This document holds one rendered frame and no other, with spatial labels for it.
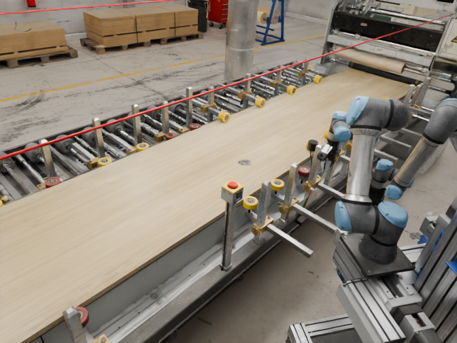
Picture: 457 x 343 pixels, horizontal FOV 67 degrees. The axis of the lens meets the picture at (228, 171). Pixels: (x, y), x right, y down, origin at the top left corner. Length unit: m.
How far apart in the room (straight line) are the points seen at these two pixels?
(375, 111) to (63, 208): 1.53
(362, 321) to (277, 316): 1.14
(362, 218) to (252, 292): 1.39
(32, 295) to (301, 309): 1.71
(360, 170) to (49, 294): 1.30
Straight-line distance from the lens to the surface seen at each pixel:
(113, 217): 1.83
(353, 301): 1.53
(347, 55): 4.45
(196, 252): 1.94
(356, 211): 1.42
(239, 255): 1.89
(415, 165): 1.77
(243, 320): 2.49
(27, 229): 1.90
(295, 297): 2.66
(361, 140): 1.43
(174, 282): 1.87
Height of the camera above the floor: 2.10
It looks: 34 degrees down
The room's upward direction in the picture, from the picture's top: 4 degrees clockwise
